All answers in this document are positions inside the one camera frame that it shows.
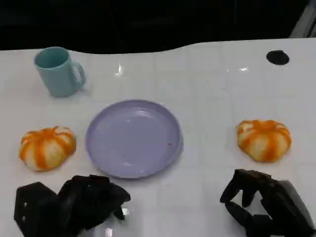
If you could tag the pale metal frame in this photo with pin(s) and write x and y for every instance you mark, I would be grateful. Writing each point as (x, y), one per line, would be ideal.
(304, 23)

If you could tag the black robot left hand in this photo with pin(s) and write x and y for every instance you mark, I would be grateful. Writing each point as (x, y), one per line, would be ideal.
(84, 197)

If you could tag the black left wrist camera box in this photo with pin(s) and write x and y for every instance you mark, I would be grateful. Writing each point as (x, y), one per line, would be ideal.
(34, 207)

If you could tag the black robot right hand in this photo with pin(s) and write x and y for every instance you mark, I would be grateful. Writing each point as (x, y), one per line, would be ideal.
(279, 205)

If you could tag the black round table grommet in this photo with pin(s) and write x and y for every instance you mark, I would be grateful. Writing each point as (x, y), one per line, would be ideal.
(277, 57)

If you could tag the lilac plate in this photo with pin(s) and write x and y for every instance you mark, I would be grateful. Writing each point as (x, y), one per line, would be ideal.
(133, 140)

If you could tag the orange white toy bread roll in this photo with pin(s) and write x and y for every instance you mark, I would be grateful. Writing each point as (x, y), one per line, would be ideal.
(47, 149)
(264, 142)

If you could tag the pale green mug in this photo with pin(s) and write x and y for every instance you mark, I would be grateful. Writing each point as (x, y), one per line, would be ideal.
(59, 79)

